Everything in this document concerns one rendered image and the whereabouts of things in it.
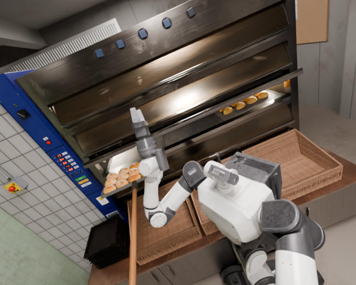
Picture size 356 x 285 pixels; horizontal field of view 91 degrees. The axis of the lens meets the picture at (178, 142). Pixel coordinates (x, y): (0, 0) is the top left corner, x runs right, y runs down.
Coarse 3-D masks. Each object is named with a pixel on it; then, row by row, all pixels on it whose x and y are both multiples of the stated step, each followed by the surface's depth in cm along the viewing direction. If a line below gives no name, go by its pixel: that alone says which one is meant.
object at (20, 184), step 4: (12, 180) 136; (16, 180) 137; (20, 180) 140; (4, 184) 136; (8, 184) 135; (16, 184) 136; (20, 184) 139; (24, 184) 142; (16, 188) 137; (20, 188) 138; (24, 188) 140; (12, 192) 138
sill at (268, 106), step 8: (288, 96) 153; (264, 104) 157; (272, 104) 153; (248, 112) 156; (256, 112) 154; (232, 120) 154; (240, 120) 155; (208, 128) 158; (216, 128) 154; (224, 128) 155; (192, 136) 157; (200, 136) 154; (176, 144) 156; (184, 144) 155; (168, 152) 156
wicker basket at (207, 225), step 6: (222, 162) 167; (192, 192) 168; (192, 198) 149; (198, 204) 167; (198, 210) 153; (198, 216) 138; (204, 216) 154; (204, 222) 133; (210, 222) 133; (204, 228) 136; (210, 228) 137; (216, 228) 138
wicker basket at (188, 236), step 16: (160, 192) 169; (128, 208) 162; (192, 208) 166; (144, 224) 171; (176, 224) 157; (192, 224) 152; (144, 240) 156; (160, 240) 150; (176, 240) 135; (192, 240) 139; (144, 256) 136; (160, 256) 139
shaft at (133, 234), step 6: (132, 192) 118; (132, 198) 113; (132, 204) 108; (132, 210) 104; (132, 216) 100; (132, 222) 96; (132, 228) 92; (132, 234) 90; (132, 240) 86; (132, 246) 84; (132, 252) 81; (132, 258) 79; (132, 264) 77; (132, 270) 74; (132, 276) 72; (132, 282) 70
